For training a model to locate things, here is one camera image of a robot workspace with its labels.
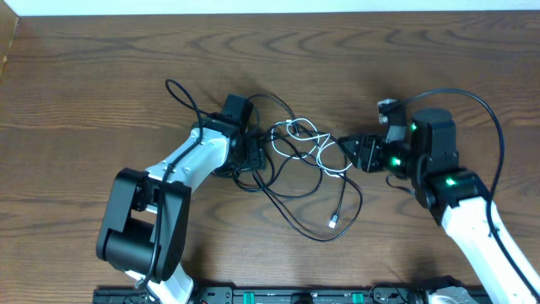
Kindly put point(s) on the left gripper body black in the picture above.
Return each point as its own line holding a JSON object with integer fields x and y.
{"x": 256, "y": 156}

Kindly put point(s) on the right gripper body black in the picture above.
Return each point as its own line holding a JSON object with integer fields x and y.
{"x": 375, "y": 153}

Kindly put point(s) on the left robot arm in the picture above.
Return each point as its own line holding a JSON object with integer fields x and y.
{"x": 143, "y": 232}

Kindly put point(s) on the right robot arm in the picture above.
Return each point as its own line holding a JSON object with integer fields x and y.
{"x": 422, "y": 148}

